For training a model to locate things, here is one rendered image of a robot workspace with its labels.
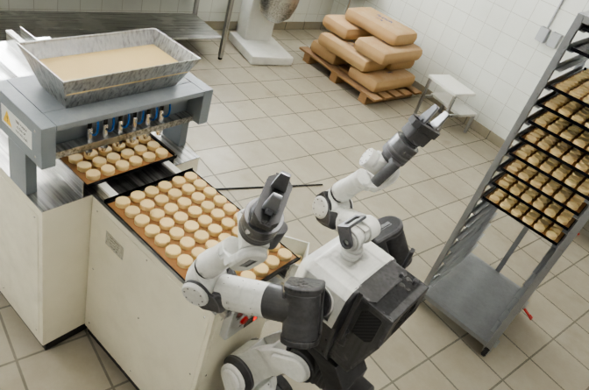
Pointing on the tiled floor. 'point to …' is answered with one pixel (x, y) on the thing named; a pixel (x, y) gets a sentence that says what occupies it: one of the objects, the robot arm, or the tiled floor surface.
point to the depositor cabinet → (50, 237)
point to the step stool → (450, 97)
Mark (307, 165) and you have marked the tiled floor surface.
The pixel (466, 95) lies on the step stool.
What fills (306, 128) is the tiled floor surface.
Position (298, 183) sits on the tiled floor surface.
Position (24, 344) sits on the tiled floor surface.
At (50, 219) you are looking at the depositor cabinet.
